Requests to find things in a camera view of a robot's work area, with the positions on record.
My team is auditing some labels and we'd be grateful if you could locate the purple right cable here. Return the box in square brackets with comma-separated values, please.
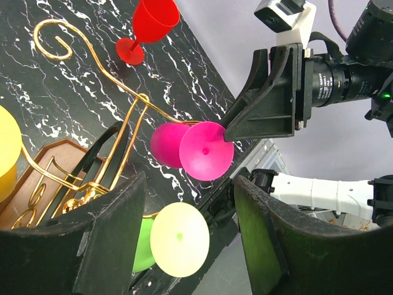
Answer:
[327, 0, 349, 42]

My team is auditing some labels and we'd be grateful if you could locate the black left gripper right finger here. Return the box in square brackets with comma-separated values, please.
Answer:
[234, 176, 392, 294]

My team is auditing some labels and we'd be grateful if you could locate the aluminium frame rail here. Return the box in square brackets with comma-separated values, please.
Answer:
[197, 139, 289, 225]

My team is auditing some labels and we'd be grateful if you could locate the red plastic wine glass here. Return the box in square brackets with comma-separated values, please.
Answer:
[115, 0, 180, 65]

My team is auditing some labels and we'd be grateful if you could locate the green plastic wine glass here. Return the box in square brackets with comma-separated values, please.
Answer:
[133, 202, 210, 278]

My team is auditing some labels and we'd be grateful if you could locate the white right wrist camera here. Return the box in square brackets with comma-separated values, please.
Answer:
[254, 0, 317, 49]

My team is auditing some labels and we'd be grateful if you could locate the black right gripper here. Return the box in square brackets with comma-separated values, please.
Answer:
[220, 1, 392, 142]

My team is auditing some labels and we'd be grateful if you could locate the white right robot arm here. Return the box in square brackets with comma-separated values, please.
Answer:
[221, 1, 392, 226]

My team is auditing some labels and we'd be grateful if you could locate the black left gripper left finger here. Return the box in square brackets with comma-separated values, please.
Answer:
[1, 173, 146, 294]

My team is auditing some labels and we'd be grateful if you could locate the orange yellow plastic wine glass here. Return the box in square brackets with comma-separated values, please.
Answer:
[0, 106, 22, 202]

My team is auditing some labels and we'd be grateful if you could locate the gold wire wine glass rack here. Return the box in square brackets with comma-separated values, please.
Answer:
[0, 18, 200, 230]

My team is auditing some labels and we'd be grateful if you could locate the pink plastic wine glass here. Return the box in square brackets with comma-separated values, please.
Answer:
[150, 121, 235, 181]

